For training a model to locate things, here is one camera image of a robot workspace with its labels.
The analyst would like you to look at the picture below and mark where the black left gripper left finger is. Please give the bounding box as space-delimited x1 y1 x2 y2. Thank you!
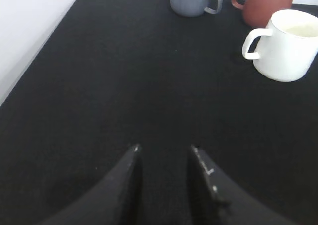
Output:
39 144 142 225

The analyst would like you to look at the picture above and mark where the grey ceramic mug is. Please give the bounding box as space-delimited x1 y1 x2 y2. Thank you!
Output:
169 0 223 17

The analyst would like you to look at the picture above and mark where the red-brown ceramic mug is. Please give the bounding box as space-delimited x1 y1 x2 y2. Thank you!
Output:
231 0 293 28

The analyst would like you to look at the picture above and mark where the white ceramic mug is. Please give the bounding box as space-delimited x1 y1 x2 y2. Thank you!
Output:
241 9 318 82

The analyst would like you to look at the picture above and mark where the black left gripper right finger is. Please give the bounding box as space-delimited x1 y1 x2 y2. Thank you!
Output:
190 146 293 225

